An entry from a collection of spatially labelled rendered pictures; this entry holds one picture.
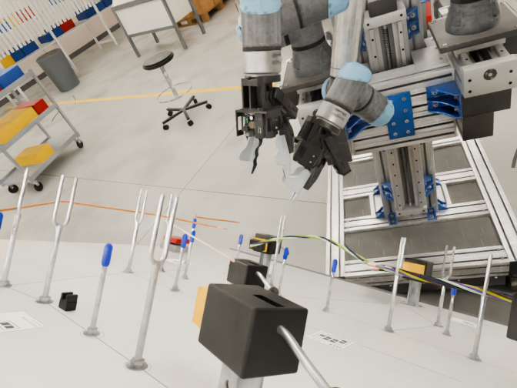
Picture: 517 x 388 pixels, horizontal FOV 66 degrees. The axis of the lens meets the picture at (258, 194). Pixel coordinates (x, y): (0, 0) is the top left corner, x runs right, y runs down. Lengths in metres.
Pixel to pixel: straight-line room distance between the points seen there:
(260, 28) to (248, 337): 0.62
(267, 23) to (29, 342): 0.61
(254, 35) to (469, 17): 0.79
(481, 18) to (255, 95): 0.81
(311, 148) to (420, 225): 1.21
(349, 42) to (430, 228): 1.19
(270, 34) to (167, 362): 0.58
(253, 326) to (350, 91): 0.80
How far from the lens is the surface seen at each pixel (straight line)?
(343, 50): 1.11
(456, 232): 2.04
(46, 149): 4.92
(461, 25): 1.41
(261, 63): 0.77
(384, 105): 1.05
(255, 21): 0.77
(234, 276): 0.53
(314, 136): 0.97
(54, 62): 7.72
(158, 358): 0.38
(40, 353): 0.38
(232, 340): 0.24
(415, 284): 0.95
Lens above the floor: 1.73
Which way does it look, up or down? 37 degrees down
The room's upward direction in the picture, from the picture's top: 25 degrees counter-clockwise
